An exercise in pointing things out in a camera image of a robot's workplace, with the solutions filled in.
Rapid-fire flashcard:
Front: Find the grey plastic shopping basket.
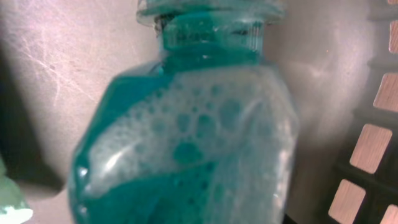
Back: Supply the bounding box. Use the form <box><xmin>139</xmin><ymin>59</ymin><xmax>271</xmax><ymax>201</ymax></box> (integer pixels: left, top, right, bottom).
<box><xmin>1</xmin><ymin>1</ymin><xmax>397</xmax><ymax>223</ymax></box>

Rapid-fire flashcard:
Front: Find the teal mouthwash bottle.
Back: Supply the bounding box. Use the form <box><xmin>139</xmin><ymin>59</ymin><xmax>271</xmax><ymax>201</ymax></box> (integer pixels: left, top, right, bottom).
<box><xmin>68</xmin><ymin>0</ymin><xmax>299</xmax><ymax>224</ymax></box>

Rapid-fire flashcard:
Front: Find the light green tissue pack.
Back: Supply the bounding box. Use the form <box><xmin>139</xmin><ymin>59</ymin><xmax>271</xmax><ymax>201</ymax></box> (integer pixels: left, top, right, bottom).
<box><xmin>1</xmin><ymin>159</ymin><xmax>33</xmax><ymax>224</ymax></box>

